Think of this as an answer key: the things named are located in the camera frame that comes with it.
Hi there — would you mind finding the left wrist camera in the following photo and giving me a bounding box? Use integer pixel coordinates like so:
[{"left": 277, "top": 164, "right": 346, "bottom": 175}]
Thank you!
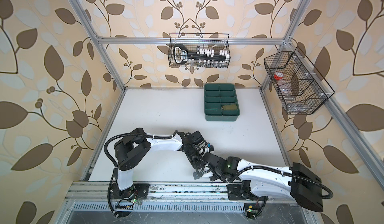
[{"left": 205, "top": 143, "right": 214, "bottom": 152}]

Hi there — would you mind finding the right black wire basket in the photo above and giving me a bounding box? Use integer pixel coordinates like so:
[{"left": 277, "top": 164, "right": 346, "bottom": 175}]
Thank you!
[{"left": 264, "top": 47, "right": 335, "bottom": 115}]

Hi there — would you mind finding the black wire basket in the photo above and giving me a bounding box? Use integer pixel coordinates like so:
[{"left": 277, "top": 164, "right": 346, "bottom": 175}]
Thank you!
[
  {"left": 264, "top": 47, "right": 335, "bottom": 115},
  {"left": 168, "top": 32, "right": 231, "bottom": 69}
]

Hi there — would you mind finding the green plastic divided tray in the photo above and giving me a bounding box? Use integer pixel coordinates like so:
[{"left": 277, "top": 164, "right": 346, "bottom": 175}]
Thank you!
[{"left": 204, "top": 83, "right": 241, "bottom": 122}]

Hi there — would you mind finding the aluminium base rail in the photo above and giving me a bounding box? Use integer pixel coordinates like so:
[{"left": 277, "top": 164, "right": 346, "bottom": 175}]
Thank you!
[{"left": 64, "top": 181, "right": 313, "bottom": 204}]

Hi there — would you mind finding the back black wire basket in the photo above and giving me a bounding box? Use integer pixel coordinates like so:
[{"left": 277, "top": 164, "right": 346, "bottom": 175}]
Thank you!
[{"left": 168, "top": 32, "right": 231, "bottom": 69}]

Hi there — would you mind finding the red capped clear container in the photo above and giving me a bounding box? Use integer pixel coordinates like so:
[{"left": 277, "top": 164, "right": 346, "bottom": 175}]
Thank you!
[{"left": 274, "top": 72, "right": 286, "bottom": 85}]

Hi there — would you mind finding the black socket set holder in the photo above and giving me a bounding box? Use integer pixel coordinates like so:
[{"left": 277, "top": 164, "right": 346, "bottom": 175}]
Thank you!
[{"left": 171, "top": 44, "right": 231, "bottom": 65}]

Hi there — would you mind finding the green striped sock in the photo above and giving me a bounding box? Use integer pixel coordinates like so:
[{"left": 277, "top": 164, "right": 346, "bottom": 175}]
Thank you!
[{"left": 221, "top": 104, "right": 239, "bottom": 110}]

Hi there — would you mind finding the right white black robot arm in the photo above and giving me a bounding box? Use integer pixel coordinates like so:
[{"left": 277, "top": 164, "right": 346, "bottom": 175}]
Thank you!
[{"left": 188, "top": 153, "right": 334, "bottom": 213}]

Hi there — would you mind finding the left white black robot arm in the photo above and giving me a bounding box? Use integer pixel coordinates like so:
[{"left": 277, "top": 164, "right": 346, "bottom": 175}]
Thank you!
[{"left": 103, "top": 128, "right": 214, "bottom": 219}]

